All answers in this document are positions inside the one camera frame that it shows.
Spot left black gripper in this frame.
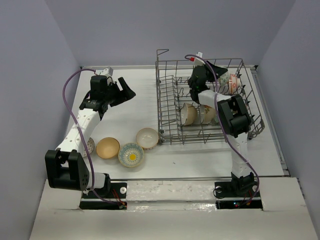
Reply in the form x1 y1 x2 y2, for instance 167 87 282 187
103 77 136 107

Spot leaf and flower pattern bowl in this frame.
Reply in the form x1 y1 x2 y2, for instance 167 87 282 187
219 71 231 87

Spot orange coral pattern bowl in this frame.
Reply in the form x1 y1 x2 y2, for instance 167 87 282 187
228 74 242 95

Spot plain white bowl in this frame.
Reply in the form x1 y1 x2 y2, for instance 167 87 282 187
199 105 216 125

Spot white bowl with patterned outside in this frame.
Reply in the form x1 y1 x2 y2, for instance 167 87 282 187
136 127 159 150

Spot teal bowl with yellow centre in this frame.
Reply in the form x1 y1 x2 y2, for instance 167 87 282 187
118 142 145 168

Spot mint green bowl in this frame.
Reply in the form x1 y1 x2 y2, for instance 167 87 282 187
213 115 220 125

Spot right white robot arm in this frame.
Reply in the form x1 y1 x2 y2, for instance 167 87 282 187
188 56 259 199

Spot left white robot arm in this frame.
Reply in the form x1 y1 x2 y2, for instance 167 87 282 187
45 75 136 198

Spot small patterned bowl under arm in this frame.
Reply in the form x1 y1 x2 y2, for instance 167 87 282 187
82 137 95 158

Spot tan orange bowl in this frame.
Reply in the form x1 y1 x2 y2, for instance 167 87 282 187
96 137 120 159

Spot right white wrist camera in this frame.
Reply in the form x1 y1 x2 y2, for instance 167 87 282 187
189 51 206 67

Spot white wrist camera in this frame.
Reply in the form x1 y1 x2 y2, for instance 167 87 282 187
94 66 114 78
189 51 206 67

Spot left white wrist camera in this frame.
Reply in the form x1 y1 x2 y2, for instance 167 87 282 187
94 66 114 78

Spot grey wire dish rack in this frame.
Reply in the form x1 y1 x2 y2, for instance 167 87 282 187
155 49 265 145

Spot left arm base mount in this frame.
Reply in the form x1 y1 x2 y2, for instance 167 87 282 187
79 173 128 210

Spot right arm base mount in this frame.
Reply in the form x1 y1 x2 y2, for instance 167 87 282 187
212 180 263 210

